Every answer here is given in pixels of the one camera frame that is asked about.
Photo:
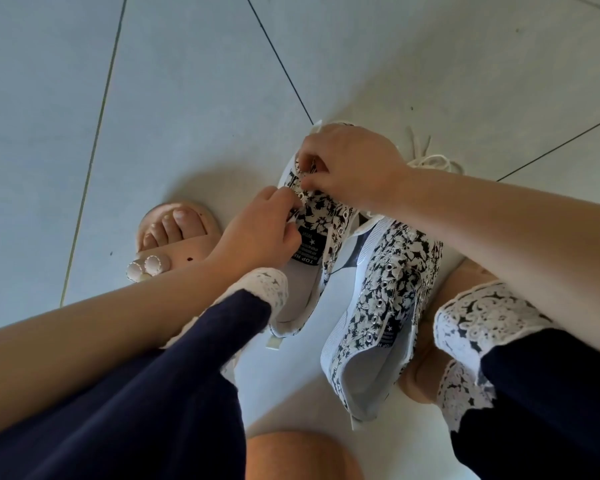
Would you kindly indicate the pink slipper with green charm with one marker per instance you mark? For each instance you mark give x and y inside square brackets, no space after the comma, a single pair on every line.
[460,279]

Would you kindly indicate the floral sneaker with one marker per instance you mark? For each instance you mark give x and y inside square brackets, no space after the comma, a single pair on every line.
[320,214]
[395,274]

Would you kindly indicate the person's right forearm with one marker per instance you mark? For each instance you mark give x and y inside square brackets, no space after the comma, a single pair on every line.
[530,234]

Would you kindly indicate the person's left forearm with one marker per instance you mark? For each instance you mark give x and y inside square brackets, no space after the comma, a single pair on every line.
[95,329]

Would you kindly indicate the person's left hand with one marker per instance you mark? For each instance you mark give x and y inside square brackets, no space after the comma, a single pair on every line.
[255,234]

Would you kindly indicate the pink slipper with white charms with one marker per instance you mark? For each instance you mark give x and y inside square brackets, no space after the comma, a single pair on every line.
[200,249]

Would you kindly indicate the person's left leg navy trousers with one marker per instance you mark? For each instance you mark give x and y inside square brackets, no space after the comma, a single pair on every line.
[130,404]

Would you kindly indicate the person's right hand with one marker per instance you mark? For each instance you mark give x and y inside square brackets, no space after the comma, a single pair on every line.
[360,164]

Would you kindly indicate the person's leg navy trousers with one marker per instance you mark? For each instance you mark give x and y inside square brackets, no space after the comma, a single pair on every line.
[130,404]
[550,404]

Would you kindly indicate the person's right leg navy trousers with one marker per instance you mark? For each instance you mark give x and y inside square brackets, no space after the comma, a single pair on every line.
[550,404]

